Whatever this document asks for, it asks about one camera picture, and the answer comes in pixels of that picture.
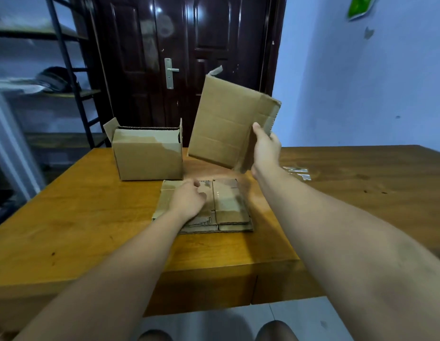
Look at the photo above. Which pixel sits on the person's right hand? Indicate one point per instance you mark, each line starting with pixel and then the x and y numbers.
pixel 267 152

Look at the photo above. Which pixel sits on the person's left hand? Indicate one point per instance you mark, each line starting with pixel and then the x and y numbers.
pixel 186 201

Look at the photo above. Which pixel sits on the person's left thumb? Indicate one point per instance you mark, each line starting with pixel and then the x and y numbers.
pixel 197 183

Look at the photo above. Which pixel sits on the person's right thumb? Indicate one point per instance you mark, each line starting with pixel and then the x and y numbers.
pixel 258 132

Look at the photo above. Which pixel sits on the person's left forearm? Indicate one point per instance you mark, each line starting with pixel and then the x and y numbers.
pixel 117 276

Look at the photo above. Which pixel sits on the person's right forearm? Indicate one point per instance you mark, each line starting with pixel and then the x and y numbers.
pixel 348 252

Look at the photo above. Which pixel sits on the stack of flattened cardboard boxes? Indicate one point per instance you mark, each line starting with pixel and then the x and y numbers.
pixel 229 205

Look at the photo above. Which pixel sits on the clear tape scrap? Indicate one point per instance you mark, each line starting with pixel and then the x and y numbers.
pixel 295 170
pixel 305 177

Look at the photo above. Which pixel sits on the open brown cardboard box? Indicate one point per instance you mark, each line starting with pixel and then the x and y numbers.
pixel 149 158

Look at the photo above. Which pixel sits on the tape strip on cardboard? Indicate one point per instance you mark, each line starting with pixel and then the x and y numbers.
pixel 216 70

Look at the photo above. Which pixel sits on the dark brown wooden door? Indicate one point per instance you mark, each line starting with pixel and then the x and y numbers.
pixel 141 49

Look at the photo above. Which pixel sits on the person's left knee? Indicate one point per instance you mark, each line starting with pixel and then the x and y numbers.
pixel 154 335

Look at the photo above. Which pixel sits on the person's knee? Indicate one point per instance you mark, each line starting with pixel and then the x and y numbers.
pixel 154 335
pixel 275 332

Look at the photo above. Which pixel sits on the person's right knee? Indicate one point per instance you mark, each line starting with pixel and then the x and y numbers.
pixel 275 332

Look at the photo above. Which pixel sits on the dark cap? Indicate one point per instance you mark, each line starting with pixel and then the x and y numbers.
pixel 58 79

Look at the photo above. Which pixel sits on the black metal shelf rack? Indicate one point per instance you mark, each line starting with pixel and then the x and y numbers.
pixel 63 42

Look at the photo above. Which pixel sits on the white sheet on shelf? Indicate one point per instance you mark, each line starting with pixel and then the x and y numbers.
pixel 17 85

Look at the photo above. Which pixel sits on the dark door frame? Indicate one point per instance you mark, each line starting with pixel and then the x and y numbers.
pixel 277 39

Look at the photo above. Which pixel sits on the green wall sign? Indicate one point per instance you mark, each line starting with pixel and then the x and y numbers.
pixel 360 5

